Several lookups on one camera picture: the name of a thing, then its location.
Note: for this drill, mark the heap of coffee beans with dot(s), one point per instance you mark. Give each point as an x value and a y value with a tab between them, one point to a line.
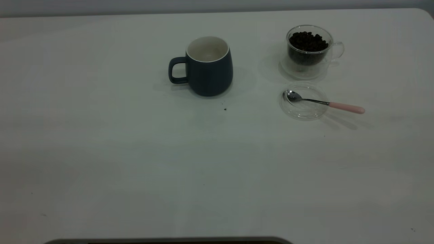
308	42

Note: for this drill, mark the dark grey ceramic mug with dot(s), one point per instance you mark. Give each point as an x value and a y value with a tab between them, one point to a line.
210	78

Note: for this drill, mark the clear glass saucer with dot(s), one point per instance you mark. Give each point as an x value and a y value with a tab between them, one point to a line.
301	76

